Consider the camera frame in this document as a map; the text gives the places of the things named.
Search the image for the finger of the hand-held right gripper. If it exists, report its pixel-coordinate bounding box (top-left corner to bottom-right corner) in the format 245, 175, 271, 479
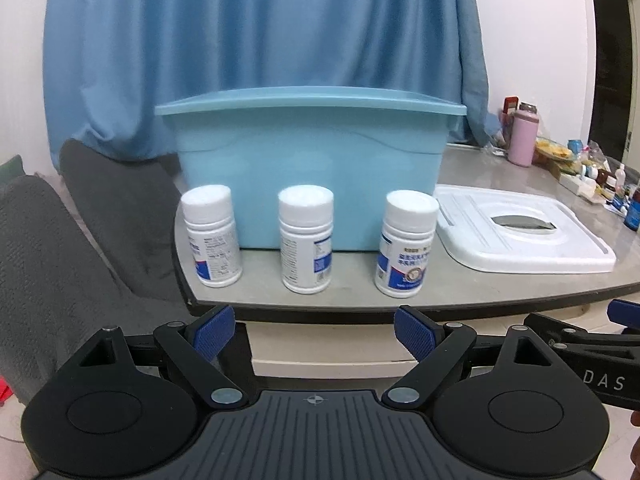
523, 312, 640, 352
606, 298, 640, 335

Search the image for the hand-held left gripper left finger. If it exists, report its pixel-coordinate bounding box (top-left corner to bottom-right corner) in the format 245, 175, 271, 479
79, 304, 251, 408

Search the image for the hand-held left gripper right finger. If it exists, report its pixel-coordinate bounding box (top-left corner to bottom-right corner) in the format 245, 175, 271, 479
382, 304, 557, 408

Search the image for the white pill bottle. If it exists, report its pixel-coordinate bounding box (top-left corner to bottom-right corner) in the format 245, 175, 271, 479
180, 185, 244, 288
374, 189, 440, 298
277, 185, 335, 295

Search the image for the white plastic box lid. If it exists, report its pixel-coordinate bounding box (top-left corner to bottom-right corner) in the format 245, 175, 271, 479
432, 184, 617, 274

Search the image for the light blue plastic storage box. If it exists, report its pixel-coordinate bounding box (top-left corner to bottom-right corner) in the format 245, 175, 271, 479
154, 86, 468, 252

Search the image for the grey stone desktop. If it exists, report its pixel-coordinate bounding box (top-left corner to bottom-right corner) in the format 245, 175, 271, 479
172, 142, 640, 324

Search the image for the person's right hand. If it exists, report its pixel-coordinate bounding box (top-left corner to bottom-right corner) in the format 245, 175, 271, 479
628, 407, 640, 467

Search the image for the dark blue small bottle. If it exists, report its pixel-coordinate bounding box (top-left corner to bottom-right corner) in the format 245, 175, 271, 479
624, 186, 640, 234

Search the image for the white medicine box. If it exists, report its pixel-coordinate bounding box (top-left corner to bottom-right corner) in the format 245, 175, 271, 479
559, 172, 597, 197

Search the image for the grey chair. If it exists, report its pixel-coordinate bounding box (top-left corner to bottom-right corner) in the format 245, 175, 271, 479
0, 174, 201, 406

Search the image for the clear plastic bag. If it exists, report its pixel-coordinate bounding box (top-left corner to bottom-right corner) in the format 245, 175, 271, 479
584, 140, 614, 172

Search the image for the dark grey cushion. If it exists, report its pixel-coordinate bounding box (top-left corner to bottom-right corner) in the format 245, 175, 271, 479
58, 138, 185, 302

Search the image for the yellow snack bag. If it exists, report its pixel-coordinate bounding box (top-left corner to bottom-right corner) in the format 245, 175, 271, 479
533, 137, 577, 164

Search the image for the pink thermos bottle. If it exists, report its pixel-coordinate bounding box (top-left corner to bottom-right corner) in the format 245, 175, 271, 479
507, 102, 541, 167

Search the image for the dark door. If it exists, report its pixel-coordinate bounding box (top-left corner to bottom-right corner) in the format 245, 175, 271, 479
586, 0, 640, 163

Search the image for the green cloth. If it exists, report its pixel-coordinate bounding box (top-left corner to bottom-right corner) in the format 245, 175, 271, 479
0, 155, 27, 193

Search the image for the blue curtain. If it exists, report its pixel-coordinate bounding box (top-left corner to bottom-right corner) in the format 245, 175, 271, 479
42, 0, 490, 167

